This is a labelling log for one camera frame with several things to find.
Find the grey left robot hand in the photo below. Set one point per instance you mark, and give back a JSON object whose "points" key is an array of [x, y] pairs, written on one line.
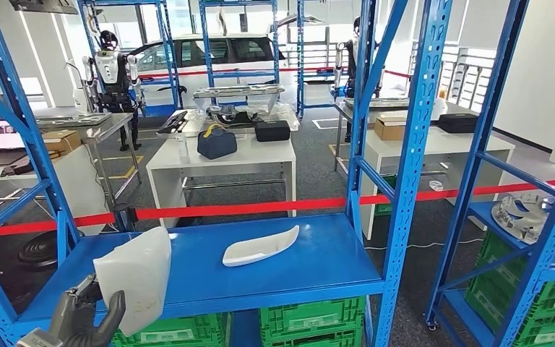
{"points": [[81, 321]]}

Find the white plastic car part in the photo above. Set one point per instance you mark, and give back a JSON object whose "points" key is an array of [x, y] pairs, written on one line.
{"points": [[258, 249], [138, 273]]}

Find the blue metal shelf rack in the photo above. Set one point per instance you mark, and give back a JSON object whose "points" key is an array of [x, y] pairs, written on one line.
{"points": [[300, 57], [160, 111], [487, 120], [204, 43], [258, 278]]}

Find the plastic wrapped black part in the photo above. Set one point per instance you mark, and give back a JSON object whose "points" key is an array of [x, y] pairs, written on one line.
{"points": [[239, 117]]}

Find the silver metal car part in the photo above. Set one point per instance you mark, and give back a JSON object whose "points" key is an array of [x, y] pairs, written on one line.
{"points": [[521, 215]]}

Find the black round stool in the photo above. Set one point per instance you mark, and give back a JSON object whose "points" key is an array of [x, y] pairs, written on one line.
{"points": [[38, 251]]}

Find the white table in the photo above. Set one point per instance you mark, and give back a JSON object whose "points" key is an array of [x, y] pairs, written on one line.
{"points": [[81, 191], [258, 153], [450, 143]]}

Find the cardboard box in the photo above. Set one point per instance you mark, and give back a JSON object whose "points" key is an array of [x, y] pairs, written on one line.
{"points": [[390, 129], [62, 142]]}

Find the clear plastic bottle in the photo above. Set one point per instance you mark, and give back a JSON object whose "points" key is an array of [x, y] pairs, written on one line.
{"points": [[181, 148]]}

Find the flat silver metal panel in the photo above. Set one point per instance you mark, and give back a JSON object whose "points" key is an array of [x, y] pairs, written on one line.
{"points": [[392, 103], [76, 120]]}

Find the open laptop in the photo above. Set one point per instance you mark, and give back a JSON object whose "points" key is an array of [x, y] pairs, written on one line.
{"points": [[2, 135]]}

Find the red barrier tape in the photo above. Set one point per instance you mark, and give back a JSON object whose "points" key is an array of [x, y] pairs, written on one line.
{"points": [[186, 73], [258, 208]]}

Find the black slotted tray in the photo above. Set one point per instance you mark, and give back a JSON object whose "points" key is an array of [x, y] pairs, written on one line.
{"points": [[172, 122]]}

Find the black white humanoid robot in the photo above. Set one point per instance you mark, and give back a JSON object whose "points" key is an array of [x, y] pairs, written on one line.
{"points": [[110, 69], [351, 67]]}

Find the white car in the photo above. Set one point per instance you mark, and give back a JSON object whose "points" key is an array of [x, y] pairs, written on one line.
{"points": [[196, 81]]}

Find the black hard case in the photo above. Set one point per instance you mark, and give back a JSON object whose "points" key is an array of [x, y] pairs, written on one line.
{"points": [[272, 131], [457, 123]]}

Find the silver metal panel on stand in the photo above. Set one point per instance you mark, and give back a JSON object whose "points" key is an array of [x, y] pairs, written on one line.
{"points": [[239, 91]]}

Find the white plastic scrap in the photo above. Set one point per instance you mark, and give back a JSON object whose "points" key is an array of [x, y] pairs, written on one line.
{"points": [[436, 186]]}

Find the white metal railing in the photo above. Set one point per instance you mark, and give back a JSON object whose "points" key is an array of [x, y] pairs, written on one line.
{"points": [[464, 81]]}

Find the black stanchion post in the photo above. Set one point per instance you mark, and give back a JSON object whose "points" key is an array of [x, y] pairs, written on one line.
{"points": [[124, 220]]}

